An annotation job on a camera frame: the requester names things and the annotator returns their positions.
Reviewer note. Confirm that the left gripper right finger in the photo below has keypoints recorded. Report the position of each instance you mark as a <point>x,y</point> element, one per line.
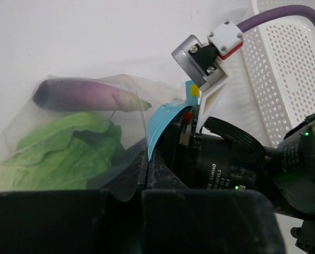
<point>181,220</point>

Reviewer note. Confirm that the white perforated basket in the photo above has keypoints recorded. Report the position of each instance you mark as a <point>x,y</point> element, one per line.
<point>280,59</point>

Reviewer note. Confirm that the yellow zip slider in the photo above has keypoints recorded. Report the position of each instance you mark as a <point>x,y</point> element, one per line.
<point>194,91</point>

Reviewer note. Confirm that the clear zip top bag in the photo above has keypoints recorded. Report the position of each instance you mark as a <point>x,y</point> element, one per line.
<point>134,125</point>

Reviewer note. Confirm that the fake green lettuce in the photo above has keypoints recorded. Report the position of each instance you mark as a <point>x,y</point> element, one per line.
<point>63,154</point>

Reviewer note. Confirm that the fake purple eggplant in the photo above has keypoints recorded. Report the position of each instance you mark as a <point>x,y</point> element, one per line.
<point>69,94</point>

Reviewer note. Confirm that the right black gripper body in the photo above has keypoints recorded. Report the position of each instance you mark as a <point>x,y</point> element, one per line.
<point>226,158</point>

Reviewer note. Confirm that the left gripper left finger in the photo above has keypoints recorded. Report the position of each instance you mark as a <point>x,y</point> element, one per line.
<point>105,220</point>

